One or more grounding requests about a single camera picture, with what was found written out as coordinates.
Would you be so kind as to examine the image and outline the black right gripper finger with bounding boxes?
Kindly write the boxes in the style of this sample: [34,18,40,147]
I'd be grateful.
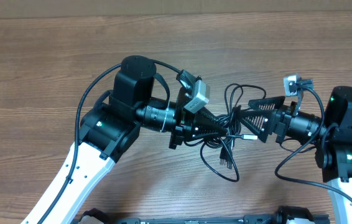
[248,96,285,110]
[239,110,277,143]

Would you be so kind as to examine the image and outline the black usb cables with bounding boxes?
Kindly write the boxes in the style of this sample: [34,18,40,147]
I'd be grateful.
[183,83,267,183]

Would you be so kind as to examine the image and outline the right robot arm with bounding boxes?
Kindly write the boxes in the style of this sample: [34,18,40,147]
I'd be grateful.
[237,84,352,223]

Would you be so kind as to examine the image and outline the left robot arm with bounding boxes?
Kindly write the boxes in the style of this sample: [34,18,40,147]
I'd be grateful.
[25,55,227,223]

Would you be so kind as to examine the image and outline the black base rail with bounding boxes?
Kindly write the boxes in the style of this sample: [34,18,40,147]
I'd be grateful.
[71,206,330,224]

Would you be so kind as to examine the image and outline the cardboard back wall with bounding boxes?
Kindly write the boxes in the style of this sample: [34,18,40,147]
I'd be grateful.
[0,0,352,19]

